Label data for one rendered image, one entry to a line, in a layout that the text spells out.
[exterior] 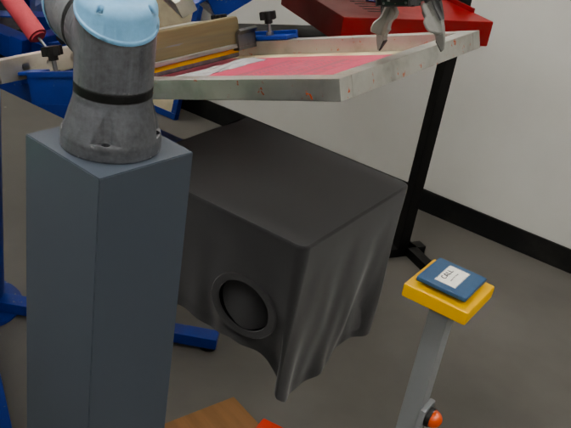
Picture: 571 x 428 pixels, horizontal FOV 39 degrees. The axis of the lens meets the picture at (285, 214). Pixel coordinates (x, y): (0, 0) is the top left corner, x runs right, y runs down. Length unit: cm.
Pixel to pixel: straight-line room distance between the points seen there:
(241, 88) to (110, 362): 52
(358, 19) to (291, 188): 102
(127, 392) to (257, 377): 130
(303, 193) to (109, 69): 71
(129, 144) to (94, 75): 11
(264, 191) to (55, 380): 60
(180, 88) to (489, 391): 177
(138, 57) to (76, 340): 47
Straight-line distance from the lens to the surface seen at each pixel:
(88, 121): 118
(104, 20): 113
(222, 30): 199
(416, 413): 167
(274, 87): 138
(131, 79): 116
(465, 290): 148
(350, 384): 274
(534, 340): 325
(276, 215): 163
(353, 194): 178
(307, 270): 157
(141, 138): 119
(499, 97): 369
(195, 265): 174
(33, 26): 215
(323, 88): 132
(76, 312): 130
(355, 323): 202
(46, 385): 147
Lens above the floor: 171
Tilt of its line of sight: 28 degrees down
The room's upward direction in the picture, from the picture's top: 10 degrees clockwise
